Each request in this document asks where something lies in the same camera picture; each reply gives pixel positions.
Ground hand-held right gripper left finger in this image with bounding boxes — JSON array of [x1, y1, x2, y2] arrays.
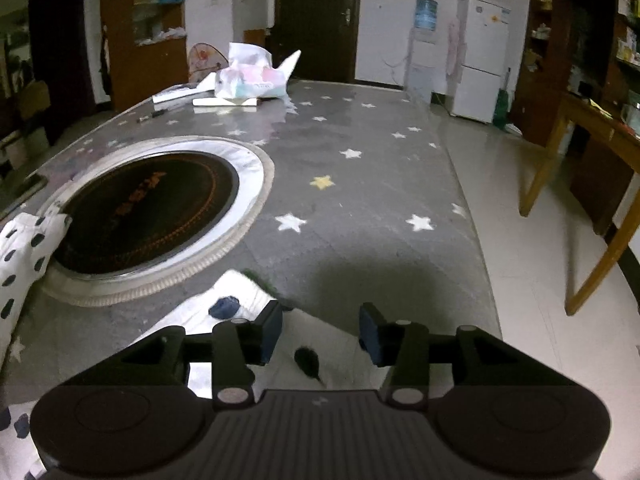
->
[[107, 300, 284, 410]]

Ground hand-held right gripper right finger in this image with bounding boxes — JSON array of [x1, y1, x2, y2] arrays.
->
[[358, 302, 547, 408]]

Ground white dark-spotted garment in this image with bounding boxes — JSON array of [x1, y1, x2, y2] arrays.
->
[[0, 212, 386, 480]]

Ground round black induction cooktop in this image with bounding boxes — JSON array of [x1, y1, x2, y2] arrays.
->
[[39, 135, 275, 308]]

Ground grey star-print table cover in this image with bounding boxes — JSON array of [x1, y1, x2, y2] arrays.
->
[[0, 79, 503, 480]]

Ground white flat book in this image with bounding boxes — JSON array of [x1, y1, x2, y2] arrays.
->
[[192, 95, 262, 110]]

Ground crumpled white papers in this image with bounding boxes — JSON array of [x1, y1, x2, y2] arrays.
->
[[214, 42, 302, 101]]

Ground white paper booklet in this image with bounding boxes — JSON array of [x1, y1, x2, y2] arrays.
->
[[151, 82, 217, 106]]

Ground green mop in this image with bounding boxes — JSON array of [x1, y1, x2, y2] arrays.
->
[[492, 67, 512, 129]]

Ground white water dispenser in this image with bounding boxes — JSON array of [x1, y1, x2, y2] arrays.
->
[[403, 29, 442, 106]]

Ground pink round hand fan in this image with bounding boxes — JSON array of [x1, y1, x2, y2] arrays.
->
[[187, 42, 231, 84]]

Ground white refrigerator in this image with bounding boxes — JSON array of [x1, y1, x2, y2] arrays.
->
[[449, 0, 512, 125]]

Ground pink hanging cloth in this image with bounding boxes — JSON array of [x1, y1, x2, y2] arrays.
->
[[446, 16, 464, 82]]

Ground wooden side table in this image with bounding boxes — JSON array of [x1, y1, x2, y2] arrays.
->
[[518, 91, 640, 317]]

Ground dark wooden door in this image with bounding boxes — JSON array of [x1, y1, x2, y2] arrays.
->
[[273, 0, 362, 84]]

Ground brown glass-door cabinet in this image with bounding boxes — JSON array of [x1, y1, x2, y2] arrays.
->
[[99, 0, 189, 112]]

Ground blue water bottle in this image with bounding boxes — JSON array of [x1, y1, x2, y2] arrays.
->
[[413, 0, 440, 31]]

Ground brown wooden shelf cabinet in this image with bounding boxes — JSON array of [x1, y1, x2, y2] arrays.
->
[[514, 0, 640, 237]]

